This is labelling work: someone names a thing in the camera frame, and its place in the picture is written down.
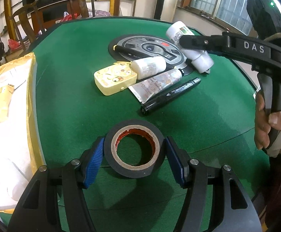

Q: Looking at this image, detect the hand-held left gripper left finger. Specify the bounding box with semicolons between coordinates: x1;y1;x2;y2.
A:
7;136;105;232

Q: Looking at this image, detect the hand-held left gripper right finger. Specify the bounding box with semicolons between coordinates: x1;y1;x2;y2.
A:
165;136;262;232

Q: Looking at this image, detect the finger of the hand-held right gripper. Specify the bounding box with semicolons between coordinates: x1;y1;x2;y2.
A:
180;34;230;55

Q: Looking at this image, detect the black tape roll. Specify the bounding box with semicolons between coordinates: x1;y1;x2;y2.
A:
104;119;166;178

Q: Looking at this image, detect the large white labelled bottle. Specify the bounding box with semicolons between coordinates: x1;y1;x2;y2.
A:
166;21;215;73

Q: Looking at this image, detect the small white bottle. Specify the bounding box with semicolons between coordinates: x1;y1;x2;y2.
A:
131;57;167;80

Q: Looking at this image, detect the silver hand cream tube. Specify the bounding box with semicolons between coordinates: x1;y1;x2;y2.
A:
128;68;184;103

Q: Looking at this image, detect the black marker purple band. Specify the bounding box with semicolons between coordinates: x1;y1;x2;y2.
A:
140;77;201;115

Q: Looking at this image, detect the black marker yellow end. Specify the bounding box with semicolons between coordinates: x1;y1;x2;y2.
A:
114;45;146;61

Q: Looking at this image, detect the yellow cartoon case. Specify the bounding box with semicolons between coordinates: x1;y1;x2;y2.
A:
94;61;137;96

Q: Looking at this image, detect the yellow padded envelope bag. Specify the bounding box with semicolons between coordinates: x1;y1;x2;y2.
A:
0;52;45;215

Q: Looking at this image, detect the person's right hand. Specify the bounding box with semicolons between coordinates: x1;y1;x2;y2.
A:
254;92;281;151

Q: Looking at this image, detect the round mahjong table centre panel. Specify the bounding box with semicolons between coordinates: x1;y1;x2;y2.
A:
108;34;194;76

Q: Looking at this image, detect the barred window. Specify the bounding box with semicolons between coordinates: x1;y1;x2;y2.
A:
178;0;256;37

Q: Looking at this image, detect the floral cushion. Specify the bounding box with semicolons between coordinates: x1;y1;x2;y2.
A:
88;8;112;18

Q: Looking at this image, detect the green felt mahjong table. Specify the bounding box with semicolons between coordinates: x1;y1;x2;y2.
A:
28;16;272;232

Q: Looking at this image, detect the dark wooden chair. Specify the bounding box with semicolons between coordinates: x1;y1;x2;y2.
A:
66;0;96;18
8;0;47;51

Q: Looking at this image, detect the red plastic bag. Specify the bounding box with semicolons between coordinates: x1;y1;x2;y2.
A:
59;12;79;24
8;39;20;50

